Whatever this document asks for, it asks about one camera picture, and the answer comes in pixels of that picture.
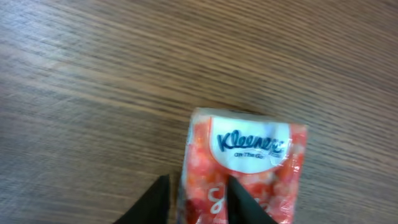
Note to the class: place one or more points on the pink tissue pack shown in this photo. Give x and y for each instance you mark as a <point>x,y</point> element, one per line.
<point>265,156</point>

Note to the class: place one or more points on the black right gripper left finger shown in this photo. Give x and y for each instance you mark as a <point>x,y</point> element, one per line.
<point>152,207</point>

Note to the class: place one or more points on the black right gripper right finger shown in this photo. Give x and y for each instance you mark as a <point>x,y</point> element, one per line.
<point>242,208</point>

